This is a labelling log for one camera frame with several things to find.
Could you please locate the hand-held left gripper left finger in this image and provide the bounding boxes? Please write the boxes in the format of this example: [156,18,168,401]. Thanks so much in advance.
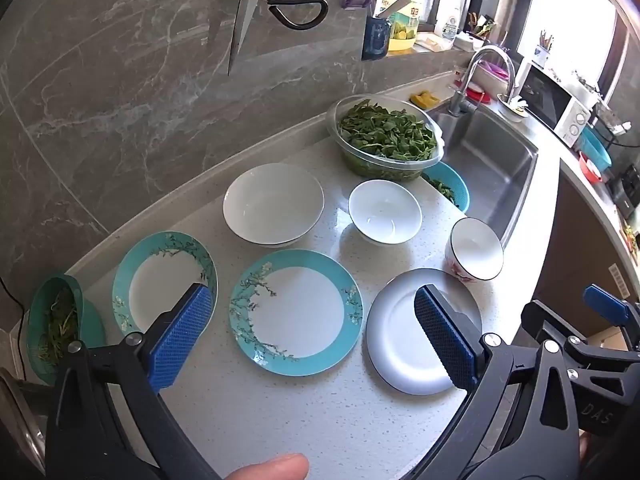
[45,282,221,480]

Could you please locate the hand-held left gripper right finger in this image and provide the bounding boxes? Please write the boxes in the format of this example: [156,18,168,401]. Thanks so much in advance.
[414,284,584,480]

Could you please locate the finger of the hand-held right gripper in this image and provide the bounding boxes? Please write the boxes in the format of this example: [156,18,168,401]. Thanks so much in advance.
[520,300,601,361]
[582,284,640,351]

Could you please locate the white plate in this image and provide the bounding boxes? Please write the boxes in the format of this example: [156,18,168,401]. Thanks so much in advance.
[365,268,483,396]

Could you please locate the teal floral plate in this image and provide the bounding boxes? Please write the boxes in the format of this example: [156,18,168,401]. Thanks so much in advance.
[229,249,364,377]
[111,231,219,336]

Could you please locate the small white bowl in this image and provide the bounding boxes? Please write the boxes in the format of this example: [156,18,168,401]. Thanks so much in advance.
[348,179,423,246]

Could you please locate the large white bowl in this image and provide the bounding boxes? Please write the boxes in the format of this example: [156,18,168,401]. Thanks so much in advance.
[222,162,325,248]

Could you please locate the person's left hand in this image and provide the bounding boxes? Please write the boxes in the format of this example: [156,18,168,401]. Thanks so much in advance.
[220,452,310,480]

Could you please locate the green plastic bowl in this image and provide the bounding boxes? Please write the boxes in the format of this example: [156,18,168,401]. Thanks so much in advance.
[26,273,107,386]

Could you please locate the red bowl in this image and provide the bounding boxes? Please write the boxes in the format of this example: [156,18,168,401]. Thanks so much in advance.
[579,152,606,183]

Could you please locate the teal colander basket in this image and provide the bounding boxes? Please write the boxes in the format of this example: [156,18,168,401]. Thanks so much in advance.
[420,161,471,215]

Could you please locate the teal basin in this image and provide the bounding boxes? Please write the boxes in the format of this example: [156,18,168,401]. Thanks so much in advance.
[580,127,612,170]

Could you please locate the stainless steel sink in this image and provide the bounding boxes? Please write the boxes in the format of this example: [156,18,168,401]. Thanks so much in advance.
[430,100,540,251]

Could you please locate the clear plastic container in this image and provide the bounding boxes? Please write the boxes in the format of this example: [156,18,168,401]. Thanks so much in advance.
[327,95,445,182]

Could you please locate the green leafy vegetables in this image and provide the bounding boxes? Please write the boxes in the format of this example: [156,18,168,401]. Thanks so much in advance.
[337,101,438,161]

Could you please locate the white microwave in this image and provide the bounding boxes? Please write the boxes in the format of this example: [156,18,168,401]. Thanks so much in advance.
[510,57,598,148]

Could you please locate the chrome faucet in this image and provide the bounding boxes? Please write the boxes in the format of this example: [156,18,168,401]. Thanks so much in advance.
[447,45,517,116]

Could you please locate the utensil holder cup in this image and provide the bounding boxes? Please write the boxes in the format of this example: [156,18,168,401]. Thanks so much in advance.
[532,30,556,68]

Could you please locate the white box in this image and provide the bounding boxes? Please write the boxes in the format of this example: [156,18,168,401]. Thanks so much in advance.
[415,32,453,53]

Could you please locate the blue mug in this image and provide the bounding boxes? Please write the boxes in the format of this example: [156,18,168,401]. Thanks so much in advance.
[361,16,392,60]

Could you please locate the kitchen scissors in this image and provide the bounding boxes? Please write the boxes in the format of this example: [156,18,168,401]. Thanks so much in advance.
[150,0,329,77]

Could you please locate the yellow oil bottle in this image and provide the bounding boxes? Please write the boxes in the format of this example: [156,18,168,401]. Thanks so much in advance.
[380,0,423,52]

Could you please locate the white spray bottle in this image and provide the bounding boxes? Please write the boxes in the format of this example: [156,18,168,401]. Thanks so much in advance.
[434,0,463,38]

